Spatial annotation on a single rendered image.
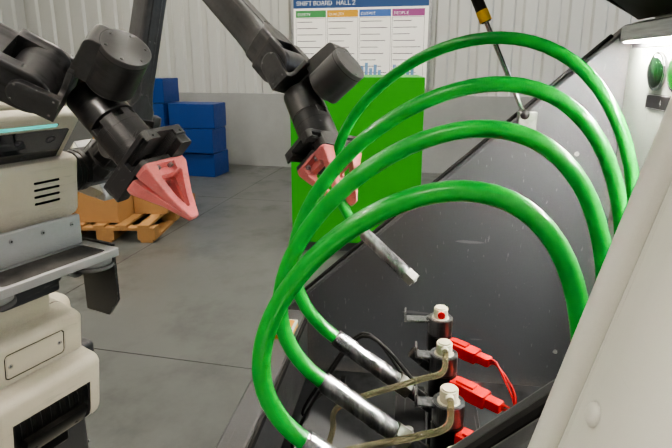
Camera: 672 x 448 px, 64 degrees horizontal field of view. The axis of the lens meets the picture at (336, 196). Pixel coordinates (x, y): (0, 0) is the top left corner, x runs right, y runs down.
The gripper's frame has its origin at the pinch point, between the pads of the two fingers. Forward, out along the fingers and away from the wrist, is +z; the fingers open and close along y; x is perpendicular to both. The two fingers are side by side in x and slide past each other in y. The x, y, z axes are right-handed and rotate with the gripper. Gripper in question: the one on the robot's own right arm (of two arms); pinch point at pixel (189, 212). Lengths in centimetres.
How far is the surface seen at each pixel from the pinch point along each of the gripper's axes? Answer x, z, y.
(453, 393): -7.7, 31.0, 15.7
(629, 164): 13.4, 28.5, 36.8
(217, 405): 108, 25, -148
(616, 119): 13.8, 24.1, 38.9
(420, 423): 4.8, 36.4, 1.7
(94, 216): 249, -146, -290
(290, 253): -11.3, 13.0, 15.0
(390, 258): 16.4, 20.2, 7.3
